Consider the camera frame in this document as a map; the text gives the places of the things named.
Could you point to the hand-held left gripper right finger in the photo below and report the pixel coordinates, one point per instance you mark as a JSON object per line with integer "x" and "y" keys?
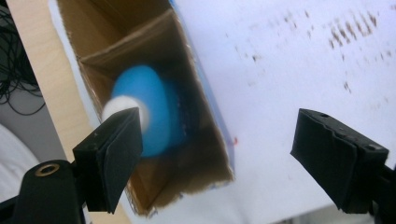
{"x": 336, "y": 161}

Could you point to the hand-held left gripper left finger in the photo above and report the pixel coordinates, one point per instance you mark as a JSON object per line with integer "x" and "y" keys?
{"x": 109, "y": 161}

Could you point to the blue dish soap bottle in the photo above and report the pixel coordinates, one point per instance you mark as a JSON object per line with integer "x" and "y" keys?
{"x": 155, "y": 102}

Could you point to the blue cardboard box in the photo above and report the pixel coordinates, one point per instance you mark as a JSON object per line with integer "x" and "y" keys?
{"x": 130, "y": 40}

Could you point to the white round object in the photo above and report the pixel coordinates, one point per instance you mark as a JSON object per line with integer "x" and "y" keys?
{"x": 15, "y": 161}

